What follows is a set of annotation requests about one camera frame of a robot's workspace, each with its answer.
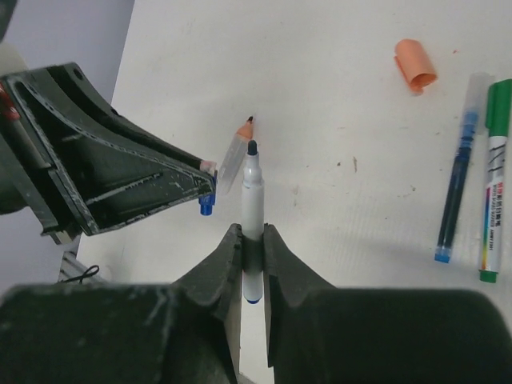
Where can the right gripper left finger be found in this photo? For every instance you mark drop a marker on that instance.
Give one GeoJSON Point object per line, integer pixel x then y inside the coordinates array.
{"type": "Point", "coordinates": [184, 332]}

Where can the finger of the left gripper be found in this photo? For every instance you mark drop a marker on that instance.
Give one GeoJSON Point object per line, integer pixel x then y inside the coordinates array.
{"type": "Point", "coordinates": [75, 85]}
{"type": "Point", "coordinates": [75, 175]}

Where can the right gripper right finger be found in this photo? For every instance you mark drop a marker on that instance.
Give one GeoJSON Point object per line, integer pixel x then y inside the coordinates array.
{"type": "Point", "coordinates": [318, 333]}

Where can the blue pen cap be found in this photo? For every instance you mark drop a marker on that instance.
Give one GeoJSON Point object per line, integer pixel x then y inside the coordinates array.
{"type": "Point", "coordinates": [207, 202]}

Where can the orange tip marker pen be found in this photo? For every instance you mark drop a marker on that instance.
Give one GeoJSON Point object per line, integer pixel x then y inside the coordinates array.
{"type": "Point", "coordinates": [235, 154]}

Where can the white pen blue end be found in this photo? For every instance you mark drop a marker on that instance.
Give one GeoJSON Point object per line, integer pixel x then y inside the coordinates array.
{"type": "Point", "coordinates": [252, 224]}

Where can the blue gel pen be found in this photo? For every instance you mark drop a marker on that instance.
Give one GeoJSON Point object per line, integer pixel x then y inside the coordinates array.
{"type": "Point", "coordinates": [454, 194]}

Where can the dark green pen cap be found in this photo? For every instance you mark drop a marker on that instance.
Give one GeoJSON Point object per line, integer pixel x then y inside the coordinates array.
{"type": "Point", "coordinates": [498, 108]}

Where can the white pen dark green end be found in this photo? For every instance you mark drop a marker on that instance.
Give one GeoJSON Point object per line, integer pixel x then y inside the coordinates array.
{"type": "Point", "coordinates": [493, 209]}

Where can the clear pen cap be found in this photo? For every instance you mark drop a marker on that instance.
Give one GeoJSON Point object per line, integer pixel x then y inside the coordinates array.
{"type": "Point", "coordinates": [474, 109]}

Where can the orange pen cap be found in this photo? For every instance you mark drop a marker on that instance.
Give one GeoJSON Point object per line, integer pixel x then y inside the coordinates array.
{"type": "Point", "coordinates": [414, 65]}

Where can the aluminium mounting rail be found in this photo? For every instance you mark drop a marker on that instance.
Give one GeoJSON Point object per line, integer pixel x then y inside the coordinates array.
{"type": "Point", "coordinates": [72, 271]}

